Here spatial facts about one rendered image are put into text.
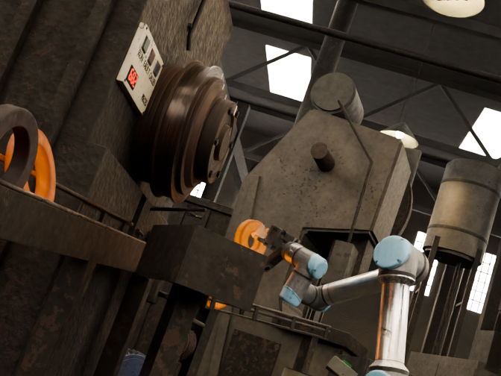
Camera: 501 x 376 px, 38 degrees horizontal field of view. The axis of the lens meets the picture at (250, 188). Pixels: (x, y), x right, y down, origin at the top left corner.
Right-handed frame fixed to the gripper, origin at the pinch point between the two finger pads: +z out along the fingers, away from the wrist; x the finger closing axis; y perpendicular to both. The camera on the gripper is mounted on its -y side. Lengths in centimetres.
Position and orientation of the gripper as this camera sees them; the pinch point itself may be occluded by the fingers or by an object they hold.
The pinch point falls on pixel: (253, 236)
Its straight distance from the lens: 271.3
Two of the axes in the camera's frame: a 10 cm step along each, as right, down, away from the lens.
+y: 5.1, -8.6, 0.5
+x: -6.0, -3.9, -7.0
